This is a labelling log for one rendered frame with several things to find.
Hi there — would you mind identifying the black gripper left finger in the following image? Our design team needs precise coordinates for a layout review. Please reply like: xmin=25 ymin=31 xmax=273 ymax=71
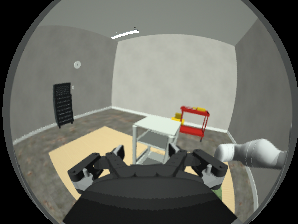
xmin=67 ymin=145 xmax=136 ymax=195

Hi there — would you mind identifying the grey shelving unit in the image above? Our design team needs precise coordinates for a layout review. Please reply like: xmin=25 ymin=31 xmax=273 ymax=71
xmin=132 ymin=115 xmax=181 ymax=165

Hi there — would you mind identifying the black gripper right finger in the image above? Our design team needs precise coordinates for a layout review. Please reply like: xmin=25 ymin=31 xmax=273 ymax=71
xmin=157 ymin=143 xmax=228 ymax=190

